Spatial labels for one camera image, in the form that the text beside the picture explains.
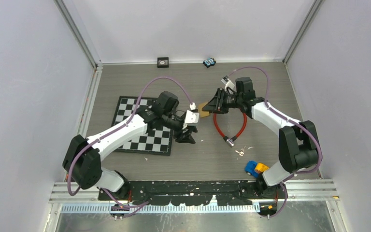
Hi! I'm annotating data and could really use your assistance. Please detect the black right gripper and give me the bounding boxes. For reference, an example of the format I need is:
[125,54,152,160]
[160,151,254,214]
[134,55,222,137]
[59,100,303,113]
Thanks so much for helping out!
[202,87,243,115]

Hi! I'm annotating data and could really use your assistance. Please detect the brass padlock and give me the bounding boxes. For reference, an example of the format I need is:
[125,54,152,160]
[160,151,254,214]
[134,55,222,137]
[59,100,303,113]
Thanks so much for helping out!
[198,101,213,118]

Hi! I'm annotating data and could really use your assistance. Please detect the red cable lock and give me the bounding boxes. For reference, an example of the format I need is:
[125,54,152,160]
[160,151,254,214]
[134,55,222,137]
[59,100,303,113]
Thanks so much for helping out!
[213,113,248,147]

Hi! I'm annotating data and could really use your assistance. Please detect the silver key bunch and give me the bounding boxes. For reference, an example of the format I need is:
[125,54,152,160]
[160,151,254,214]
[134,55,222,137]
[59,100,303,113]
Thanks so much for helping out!
[235,146,246,157]

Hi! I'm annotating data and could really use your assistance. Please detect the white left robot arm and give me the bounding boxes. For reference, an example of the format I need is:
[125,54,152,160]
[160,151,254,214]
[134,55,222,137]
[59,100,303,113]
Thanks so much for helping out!
[62,91,199,200]

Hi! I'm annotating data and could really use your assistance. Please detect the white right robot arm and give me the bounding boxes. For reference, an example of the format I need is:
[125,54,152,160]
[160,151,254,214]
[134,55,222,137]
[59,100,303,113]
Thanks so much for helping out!
[202,77,322,199]

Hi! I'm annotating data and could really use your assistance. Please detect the black white chessboard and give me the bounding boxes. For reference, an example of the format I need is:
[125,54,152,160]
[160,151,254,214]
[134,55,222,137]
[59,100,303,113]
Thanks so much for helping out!
[109,96,173,156]

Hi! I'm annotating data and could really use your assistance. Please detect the blue owl eraser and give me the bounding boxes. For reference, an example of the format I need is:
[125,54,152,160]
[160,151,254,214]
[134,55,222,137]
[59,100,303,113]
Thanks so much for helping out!
[202,58,216,68]

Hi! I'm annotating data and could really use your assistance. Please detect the small black square box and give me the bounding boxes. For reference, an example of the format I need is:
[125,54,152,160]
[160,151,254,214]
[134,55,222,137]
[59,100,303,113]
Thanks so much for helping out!
[157,57,169,68]

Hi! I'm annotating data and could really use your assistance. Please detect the blue yellow toy car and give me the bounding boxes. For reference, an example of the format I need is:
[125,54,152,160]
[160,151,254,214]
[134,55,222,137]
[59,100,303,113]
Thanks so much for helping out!
[244,160,269,178]

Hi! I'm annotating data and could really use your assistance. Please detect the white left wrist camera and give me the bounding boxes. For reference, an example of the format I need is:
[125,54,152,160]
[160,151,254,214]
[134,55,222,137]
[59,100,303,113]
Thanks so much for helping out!
[183,110,200,127]

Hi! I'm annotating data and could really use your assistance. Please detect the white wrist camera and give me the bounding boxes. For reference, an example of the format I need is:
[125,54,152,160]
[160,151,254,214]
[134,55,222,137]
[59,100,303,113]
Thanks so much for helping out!
[183,110,200,127]
[221,75,235,93]

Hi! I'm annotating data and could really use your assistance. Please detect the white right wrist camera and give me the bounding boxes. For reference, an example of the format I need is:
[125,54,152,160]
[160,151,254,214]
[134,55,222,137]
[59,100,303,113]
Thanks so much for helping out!
[221,75,235,93]

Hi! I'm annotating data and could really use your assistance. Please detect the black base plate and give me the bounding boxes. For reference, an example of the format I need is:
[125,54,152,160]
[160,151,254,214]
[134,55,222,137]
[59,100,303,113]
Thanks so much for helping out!
[98,180,285,206]

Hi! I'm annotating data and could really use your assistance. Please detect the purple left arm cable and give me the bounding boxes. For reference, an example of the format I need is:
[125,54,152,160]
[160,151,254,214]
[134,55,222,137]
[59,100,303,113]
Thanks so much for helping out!
[67,76,196,219]

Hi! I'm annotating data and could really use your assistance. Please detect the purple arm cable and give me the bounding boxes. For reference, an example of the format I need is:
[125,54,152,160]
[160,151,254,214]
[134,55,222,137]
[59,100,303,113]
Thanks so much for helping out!
[67,76,196,219]
[226,66,323,219]

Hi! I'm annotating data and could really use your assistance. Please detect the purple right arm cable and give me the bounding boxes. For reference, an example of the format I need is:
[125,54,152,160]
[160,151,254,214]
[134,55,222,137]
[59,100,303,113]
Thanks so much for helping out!
[226,66,323,219]

